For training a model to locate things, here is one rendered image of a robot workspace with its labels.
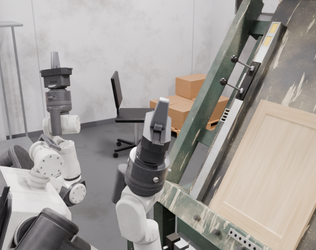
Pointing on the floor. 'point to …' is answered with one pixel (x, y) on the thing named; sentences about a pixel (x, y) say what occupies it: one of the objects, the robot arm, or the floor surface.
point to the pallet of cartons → (179, 100)
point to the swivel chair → (127, 115)
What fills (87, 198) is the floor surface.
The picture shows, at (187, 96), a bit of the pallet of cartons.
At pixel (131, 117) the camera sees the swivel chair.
